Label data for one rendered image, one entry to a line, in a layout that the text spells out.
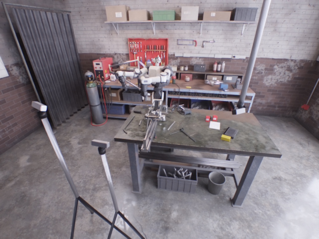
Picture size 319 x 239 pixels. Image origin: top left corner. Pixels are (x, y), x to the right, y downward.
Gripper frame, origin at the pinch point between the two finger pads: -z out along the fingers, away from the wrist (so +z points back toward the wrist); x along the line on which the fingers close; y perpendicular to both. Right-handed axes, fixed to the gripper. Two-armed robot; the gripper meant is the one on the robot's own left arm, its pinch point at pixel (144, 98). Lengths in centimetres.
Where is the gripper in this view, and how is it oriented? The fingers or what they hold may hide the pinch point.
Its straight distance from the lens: 204.8
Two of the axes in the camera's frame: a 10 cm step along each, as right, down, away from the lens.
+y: 7.8, -3.1, 5.4
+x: 6.2, 3.9, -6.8
